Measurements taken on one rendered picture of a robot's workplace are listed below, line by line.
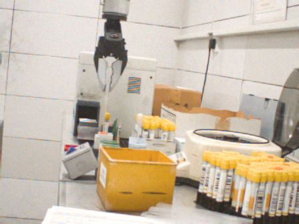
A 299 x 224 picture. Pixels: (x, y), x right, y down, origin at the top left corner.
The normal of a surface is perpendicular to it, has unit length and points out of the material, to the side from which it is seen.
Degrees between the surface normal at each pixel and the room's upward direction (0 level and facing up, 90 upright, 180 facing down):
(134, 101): 90
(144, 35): 90
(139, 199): 90
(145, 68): 89
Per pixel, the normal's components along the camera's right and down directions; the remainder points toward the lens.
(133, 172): 0.25, 0.12
